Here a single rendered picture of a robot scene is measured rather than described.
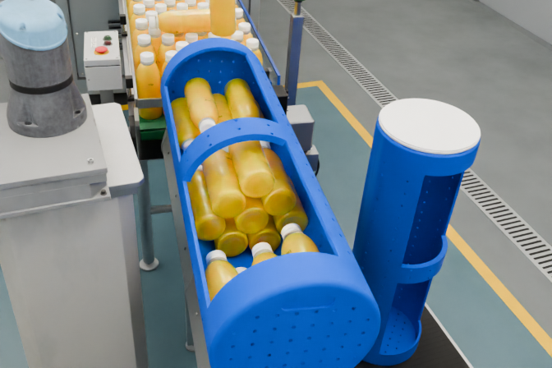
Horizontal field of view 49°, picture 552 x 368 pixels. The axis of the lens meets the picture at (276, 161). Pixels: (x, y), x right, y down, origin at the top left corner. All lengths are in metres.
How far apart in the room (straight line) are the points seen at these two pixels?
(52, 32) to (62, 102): 0.14
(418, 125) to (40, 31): 1.00
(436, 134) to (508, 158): 2.02
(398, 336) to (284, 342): 1.32
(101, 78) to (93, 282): 0.67
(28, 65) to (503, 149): 3.00
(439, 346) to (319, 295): 1.42
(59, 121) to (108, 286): 0.40
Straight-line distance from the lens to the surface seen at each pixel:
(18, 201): 1.18
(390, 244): 1.82
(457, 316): 2.65
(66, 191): 1.17
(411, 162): 1.64
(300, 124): 1.99
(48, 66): 1.20
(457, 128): 1.74
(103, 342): 1.57
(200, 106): 1.48
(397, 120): 1.71
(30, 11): 1.21
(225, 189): 1.21
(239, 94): 1.54
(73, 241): 1.33
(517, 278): 2.92
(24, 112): 1.25
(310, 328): 0.99
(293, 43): 2.17
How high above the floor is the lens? 1.89
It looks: 35 degrees down
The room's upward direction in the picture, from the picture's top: 4 degrees clockwise
